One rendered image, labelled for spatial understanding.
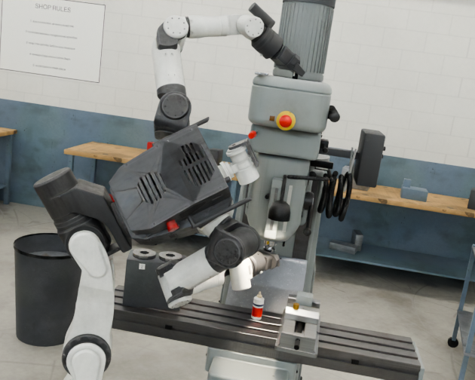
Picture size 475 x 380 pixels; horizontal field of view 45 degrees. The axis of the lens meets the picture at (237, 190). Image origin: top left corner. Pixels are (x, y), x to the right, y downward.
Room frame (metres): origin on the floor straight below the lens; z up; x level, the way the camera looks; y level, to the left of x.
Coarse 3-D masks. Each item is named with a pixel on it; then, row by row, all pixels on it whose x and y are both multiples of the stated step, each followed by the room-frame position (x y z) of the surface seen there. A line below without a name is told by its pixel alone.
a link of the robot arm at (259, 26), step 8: (256, 8) 1.96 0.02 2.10; (248, 16) 1.95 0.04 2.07; (256, 16) 1.97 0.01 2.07; (264, 16) 1.97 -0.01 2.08; (240, 24) 1.96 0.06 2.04; (248, 24) 1.91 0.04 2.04; (256, 24) 1.92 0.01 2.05; (264, 24) 1.99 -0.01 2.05; (272, 24) 1.99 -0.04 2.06; (240, 32) 2.01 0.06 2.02; (248, 32) 1.92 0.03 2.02; (256, 32) 1.93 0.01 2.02; (264, 32) 1.97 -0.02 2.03; (272, 32) 1.98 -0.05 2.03; (256, 40) 1.97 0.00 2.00; (264, 40) 1.96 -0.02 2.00; (256, 48) 1.98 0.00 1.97
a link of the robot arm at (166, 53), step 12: (168, 24) 1.83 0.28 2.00; (180, 24) 1.84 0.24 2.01; (156, 36) 1.83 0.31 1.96; (168, 36) 1.82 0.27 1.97; (180, 36) 1.82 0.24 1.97; (156, 48) 1.82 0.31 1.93; (168, 48) 1.81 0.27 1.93; (156, 60) 1.81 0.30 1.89; (168, 60) 1.80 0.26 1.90; (180, 60) 1.83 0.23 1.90; (156, 72) 1.80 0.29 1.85; (168, 72) 1.78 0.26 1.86; (180, 72) 1.80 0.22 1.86; (156, 84) 1.79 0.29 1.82
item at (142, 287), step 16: (128, 256) 2.07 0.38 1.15; (144, 256) 2.06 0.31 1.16; (160, 256) 2.09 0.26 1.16; (176, 256) 2.11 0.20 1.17; (128, 272) 2.04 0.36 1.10; (144, 272) 2.05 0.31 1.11; (128, 288) 2.04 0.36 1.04; (144, 288) 2.05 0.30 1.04; (160, 288) 2.05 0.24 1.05; (128, 304) 2.04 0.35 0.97; (144, 304) 2.05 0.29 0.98; (160, 304) 2.05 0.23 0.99
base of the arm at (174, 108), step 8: (168, 96) 1.69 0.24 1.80; (176, 96) 1.70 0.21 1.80; (184, 96) 1.71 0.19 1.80; (160, 104) 1.68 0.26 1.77; (168, 104) 1.68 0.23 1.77; (176, 104) 1.69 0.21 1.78; (184, 104) 1.69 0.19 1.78; (160, 112) 1.67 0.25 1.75; (168, 112) 1.67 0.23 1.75; (176, 112) 1.67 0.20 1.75; (184, 112) 1.68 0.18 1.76; (160, 120) 1.67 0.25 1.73; (168, 120) 1.67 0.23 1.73; (176, 120) 1.67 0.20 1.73; (184, 120) 1.67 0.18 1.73; (160, 128) 1.69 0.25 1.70; (168, 128) 1.68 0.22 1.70; (176, 128) 1.67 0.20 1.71; (160, 136) 1.74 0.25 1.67
